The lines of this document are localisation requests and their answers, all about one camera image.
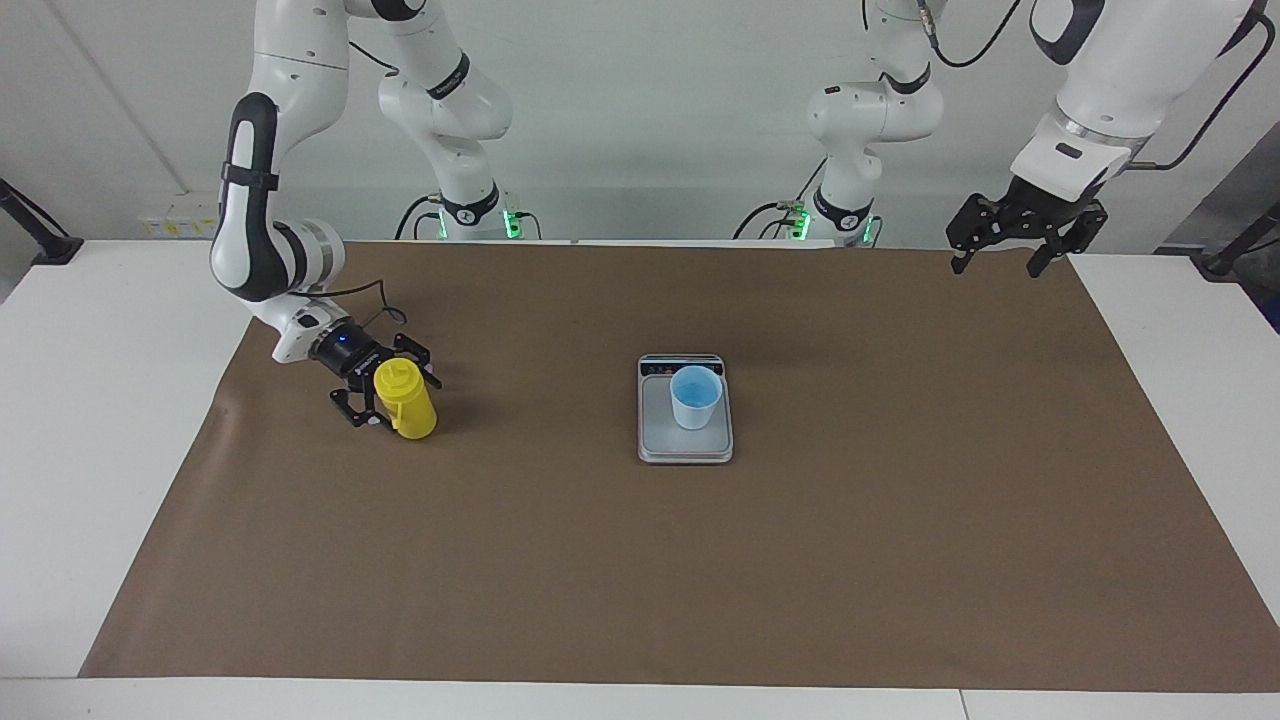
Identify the light blue plastic cup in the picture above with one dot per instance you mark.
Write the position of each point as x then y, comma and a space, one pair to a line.
695, 405

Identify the yellow squeeze bottle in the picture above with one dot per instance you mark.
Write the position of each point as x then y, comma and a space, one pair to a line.
408, 405

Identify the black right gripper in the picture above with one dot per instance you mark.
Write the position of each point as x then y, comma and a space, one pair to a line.
350, 352

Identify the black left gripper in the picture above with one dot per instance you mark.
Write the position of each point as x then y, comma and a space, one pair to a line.
1028, 215

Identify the white wall socket box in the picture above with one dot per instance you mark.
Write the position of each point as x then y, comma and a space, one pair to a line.
185, 215

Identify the silver digital kitchen scale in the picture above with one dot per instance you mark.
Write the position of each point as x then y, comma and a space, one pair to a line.
660, 440

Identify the brown paper mat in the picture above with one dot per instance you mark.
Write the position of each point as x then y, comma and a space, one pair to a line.
640, 580

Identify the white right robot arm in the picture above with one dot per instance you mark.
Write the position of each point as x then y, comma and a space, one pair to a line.
250, 250

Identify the dark grey panel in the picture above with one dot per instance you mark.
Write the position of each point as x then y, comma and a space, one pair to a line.
1250, 185

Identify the black clamp stand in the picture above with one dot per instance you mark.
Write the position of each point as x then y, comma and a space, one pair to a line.
55, 247
1225, 262

